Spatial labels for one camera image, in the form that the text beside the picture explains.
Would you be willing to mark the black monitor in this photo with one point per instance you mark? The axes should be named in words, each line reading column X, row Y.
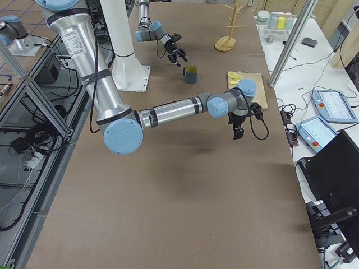
column 332, row 175

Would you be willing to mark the small metal cup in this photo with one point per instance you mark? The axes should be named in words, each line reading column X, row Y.
column 269, row 39

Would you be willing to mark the wooden cutting board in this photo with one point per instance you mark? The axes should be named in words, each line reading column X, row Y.
column 252, row 86

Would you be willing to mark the near blue teach pendant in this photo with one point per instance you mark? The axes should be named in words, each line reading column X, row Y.
column 316, row 132

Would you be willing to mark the blue teach pendant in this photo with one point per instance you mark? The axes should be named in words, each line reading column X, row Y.
column 316, row 132
column 333, row 107

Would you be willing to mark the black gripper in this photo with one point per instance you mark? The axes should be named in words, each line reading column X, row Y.
column 235, row 120
column 170, row 46

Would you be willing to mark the black power strip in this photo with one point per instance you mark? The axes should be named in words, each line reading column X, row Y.
column 290, row 129

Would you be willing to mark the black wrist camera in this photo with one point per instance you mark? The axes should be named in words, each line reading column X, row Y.
column 175, row 38
column 256, row 110

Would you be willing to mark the grey cup on tray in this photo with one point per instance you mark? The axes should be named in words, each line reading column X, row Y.
column 272, row 22

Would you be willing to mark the black box under frame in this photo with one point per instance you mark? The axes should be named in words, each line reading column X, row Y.
column 49, row 72

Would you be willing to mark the white green bowl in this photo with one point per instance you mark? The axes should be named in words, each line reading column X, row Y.
column 263, row 16

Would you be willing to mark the far blue teach pendant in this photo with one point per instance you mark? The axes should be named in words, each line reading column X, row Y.
column 333, row 107

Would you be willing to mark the third robot base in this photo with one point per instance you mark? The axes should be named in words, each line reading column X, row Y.
column 14, row 34

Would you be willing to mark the yellow cup on tray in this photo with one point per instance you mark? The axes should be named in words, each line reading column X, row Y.
column 281, row 23

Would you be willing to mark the wooden cup storage rack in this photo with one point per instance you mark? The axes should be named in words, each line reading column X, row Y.
column 226, row 43

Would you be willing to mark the black square pad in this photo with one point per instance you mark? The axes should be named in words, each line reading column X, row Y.
column 309, row 42

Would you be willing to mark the aluminium frame post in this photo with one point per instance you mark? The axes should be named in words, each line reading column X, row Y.
column 291, row 41

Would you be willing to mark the dark blue cup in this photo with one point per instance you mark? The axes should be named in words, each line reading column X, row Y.
column 190, row 74

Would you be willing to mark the light blue cup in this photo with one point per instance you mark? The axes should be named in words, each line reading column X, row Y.
column 289, row 21

